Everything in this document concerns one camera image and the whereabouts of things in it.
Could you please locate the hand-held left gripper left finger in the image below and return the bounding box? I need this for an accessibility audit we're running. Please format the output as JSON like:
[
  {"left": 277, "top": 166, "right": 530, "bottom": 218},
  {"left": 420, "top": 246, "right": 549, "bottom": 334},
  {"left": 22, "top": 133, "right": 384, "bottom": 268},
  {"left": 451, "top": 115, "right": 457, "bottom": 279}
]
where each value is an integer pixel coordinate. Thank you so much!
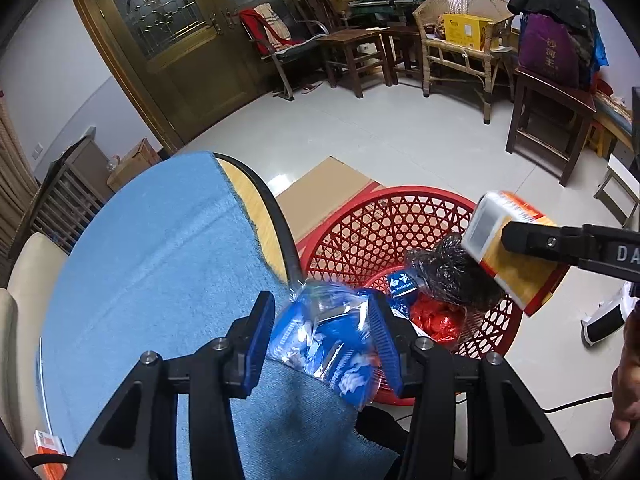
[{"left": 70, "top": 291, "right": 277, "bottom": 480}]

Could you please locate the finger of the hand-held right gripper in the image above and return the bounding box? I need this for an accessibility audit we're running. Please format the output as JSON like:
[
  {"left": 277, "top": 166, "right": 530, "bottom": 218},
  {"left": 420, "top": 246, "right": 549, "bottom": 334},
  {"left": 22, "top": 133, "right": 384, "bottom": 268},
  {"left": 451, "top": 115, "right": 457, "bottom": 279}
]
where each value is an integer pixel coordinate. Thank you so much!
[{"left": 501, "top": 221, "right": 601, "bottom": 267}]

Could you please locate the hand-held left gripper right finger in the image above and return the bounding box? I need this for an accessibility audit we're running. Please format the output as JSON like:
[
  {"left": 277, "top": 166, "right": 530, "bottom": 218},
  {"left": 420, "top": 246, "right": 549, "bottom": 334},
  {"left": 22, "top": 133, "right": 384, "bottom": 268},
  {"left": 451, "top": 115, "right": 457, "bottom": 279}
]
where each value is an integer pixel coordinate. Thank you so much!
[{"left": 370, "top": 292, "right": 583, "bottom": 480}]

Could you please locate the small orange white medicine box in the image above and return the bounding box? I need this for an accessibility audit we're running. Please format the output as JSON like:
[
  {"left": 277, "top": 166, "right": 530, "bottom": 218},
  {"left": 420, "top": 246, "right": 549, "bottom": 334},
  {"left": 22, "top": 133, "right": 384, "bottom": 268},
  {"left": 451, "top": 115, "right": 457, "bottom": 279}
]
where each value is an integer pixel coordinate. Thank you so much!
[{"left": 460, "top": 190, "right": 571, "bottom": 317}]

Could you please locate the red plastic bag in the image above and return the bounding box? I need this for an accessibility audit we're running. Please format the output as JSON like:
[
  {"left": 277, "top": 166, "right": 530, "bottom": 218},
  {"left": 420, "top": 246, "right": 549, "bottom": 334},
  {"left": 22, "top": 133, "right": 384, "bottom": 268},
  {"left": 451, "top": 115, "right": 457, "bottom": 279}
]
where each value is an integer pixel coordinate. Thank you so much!
[{"left": 410, "top": 292, "right": 466, "bottom": 346}]

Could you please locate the blue toothpaste box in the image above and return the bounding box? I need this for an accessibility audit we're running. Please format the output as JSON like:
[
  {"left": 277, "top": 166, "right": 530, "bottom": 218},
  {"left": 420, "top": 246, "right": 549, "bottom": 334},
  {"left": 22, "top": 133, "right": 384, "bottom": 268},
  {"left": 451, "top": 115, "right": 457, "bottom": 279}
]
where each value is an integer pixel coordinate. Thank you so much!
[{"left": 386, "top": 269, "right": 426, "bottom": 311}]

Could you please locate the blue plastic bag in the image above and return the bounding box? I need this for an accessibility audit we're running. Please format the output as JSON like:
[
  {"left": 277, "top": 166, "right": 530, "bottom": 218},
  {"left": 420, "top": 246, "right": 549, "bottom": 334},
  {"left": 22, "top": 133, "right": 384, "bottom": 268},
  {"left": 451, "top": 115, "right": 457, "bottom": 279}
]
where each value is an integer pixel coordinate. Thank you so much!
[{"left": 265, "top": 282, "right": 381, "bottom": 408}]

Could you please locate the black plastic bag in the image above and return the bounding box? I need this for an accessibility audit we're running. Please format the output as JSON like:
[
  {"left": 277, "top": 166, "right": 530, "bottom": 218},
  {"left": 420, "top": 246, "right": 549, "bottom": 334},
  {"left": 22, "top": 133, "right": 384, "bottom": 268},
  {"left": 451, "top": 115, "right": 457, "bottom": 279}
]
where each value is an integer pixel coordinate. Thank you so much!
[{"left": 404, "top": 234, "right": 506, "bottom": 313}]

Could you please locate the red plastic basket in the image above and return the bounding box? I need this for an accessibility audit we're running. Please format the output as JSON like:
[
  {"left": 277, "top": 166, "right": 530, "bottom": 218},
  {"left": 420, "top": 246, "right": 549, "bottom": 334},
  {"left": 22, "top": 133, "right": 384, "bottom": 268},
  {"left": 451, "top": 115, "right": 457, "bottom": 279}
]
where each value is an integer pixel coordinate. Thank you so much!
[{"left": 295, "top": 187, "right": 523, "bottom": 406}]

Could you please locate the person's right forearm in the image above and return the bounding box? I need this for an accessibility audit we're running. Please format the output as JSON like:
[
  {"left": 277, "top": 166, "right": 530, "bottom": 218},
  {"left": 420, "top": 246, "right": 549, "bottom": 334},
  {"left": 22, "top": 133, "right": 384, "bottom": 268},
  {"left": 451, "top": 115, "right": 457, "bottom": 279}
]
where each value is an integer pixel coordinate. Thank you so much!
[{"left": 611, "top": 342, "right": 640, "bottom": 441}]

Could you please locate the white and black shoe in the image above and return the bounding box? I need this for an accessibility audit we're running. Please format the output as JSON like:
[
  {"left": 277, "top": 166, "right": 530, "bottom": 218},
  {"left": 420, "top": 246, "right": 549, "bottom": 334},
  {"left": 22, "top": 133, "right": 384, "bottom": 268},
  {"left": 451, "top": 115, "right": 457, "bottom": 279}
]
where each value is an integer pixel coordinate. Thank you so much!
[{"left": 581, "top": 284, "right": 640, "bottom": 346}]

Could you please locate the white stool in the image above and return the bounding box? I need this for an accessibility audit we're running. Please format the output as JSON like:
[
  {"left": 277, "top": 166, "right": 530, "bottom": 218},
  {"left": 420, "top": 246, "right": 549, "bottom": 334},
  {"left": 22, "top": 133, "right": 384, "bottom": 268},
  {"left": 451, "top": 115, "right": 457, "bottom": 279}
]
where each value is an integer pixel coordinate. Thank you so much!
[{"left": 593, "top": 154, "right": 640, "bottom": 228}]

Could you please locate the small yellow stool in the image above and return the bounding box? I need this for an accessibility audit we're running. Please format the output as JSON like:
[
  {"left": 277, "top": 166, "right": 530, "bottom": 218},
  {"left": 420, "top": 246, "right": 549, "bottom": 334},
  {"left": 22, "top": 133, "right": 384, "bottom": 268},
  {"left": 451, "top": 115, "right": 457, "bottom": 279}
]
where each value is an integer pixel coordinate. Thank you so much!
[{"left": 585, "top": 120, "right": 613, "bottom": 158}]

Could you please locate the blue tablecloth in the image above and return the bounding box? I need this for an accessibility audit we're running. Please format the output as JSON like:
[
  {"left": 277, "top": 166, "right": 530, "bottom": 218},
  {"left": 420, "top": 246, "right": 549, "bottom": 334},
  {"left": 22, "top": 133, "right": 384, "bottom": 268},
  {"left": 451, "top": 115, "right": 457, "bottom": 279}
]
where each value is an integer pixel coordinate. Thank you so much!
[{"left": 40, "top": 151, "right": 401, "bottom": 480}]

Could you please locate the tall dark wooden stool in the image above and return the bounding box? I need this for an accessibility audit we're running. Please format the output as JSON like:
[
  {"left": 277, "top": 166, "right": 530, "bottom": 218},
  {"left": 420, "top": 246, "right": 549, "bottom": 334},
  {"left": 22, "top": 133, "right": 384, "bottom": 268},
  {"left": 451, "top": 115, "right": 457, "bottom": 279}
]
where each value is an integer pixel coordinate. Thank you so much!
[{"left": 505, "top": 67, "right": 598, "bottom": 187}]

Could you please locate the flat cardboard sheet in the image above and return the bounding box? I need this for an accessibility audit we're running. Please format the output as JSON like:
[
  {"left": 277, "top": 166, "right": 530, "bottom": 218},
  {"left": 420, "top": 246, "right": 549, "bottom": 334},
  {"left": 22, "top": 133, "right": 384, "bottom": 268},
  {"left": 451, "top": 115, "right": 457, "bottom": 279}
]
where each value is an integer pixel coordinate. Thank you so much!
[{"left": 275, "top": 156, "right": 386, "bottom": 256}]

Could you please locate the purple bag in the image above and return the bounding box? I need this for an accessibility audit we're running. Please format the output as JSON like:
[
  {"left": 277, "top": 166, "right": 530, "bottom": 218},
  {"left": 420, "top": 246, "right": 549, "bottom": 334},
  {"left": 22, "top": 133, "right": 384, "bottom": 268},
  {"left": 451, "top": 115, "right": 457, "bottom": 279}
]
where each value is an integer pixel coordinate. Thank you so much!
[{"left": 517, "top": 12, "right": 581, "bottom": 88}]

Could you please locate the wicker chair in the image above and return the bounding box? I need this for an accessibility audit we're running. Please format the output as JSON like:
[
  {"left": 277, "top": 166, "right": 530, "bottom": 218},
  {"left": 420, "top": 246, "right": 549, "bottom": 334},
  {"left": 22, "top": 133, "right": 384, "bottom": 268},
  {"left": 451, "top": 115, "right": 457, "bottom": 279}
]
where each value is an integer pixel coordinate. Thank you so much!
[{"left": 412, "top": 0, "right": 516, "bottom": 126}]

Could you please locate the yellow box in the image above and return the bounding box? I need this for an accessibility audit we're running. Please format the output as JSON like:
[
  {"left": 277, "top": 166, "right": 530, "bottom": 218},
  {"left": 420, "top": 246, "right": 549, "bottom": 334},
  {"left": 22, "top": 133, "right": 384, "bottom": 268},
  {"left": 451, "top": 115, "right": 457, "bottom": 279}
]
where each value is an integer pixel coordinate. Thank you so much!
[{"left": 442, "top": 13, "right": 493, "bottom": 51}]

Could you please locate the wooden crib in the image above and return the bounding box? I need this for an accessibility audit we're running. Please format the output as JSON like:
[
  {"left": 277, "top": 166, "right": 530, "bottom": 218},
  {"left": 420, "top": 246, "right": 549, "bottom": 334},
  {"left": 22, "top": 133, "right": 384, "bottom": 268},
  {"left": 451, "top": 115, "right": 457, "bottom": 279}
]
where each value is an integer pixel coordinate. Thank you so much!
[{"left": 22, "top": 132, "right": 116, "bottom": 256}]

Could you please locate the orange and white tissue box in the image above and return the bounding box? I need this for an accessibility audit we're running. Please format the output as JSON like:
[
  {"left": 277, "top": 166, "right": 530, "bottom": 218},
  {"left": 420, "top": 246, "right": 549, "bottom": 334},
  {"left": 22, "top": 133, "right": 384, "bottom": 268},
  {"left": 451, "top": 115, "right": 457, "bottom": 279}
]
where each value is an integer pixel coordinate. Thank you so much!
[{"left": 34, "top": 430, "right": 68, "bottom": 480}]

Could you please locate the cream leather sofa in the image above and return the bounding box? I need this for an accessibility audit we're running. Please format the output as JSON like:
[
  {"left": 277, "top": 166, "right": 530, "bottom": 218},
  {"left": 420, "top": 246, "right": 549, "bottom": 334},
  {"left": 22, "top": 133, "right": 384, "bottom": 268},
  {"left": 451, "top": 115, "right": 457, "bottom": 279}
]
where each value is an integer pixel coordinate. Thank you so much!
[{"left": 0, "top": 232, "right": 71, "bottom": 441}]

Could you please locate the wooden double door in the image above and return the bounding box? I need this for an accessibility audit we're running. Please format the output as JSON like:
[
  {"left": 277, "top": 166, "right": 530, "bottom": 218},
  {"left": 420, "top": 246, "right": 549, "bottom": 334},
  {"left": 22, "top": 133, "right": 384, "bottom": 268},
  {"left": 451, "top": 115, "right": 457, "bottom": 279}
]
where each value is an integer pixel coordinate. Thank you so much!
[{"left": 66, "top": 0, "right": 323, "bottom": 153}]

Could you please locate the green glass desk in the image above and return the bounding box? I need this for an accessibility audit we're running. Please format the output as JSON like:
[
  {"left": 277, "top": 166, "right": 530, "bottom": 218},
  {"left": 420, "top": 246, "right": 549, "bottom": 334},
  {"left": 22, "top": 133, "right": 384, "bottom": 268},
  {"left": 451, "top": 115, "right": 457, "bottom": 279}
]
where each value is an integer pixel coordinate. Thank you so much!
[{"left": 347, "top": 0, "right": 451, "bottom": 28}]

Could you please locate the beige striped curtain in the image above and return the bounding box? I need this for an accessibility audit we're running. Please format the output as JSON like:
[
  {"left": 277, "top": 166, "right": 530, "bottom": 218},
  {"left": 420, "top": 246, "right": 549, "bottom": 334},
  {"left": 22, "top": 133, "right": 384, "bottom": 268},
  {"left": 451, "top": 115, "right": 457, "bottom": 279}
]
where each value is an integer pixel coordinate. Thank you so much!
[{"left": 0, "top": 95, "right": 41, "bottom": 256}]

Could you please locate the red striped blanket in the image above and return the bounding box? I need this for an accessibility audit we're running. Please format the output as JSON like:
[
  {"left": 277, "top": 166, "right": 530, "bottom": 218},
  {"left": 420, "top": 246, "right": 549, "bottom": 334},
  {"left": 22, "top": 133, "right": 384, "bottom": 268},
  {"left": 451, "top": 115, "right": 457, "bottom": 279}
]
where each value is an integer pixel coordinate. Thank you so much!
[{"left": 239, "top": 4, "right": 306, "bottom": 53}]

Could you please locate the dark wooden armchair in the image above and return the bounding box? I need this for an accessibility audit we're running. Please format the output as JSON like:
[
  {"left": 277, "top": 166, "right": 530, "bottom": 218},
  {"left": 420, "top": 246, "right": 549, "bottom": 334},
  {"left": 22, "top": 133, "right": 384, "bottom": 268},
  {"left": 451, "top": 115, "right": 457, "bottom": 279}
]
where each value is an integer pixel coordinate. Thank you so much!
[{"left": 291, "top": 0, "right": 351, "bottom": 36}]

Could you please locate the black cable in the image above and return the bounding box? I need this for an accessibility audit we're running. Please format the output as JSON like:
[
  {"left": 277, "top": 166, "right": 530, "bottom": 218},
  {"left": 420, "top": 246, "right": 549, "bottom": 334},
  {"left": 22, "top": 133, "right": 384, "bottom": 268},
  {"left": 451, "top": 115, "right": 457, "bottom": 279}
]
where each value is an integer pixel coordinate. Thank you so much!
[{"left": 542, "top": 392, "right": 616, "bottom": 413}]

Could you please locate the metal frame chair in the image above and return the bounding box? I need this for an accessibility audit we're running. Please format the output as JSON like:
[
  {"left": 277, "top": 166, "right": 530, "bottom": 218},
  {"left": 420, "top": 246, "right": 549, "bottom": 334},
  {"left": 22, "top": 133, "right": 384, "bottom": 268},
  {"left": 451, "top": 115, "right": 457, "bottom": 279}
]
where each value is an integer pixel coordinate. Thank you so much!
[{"left": 239, "top": 2, "right": 326, "bottom": 100}]

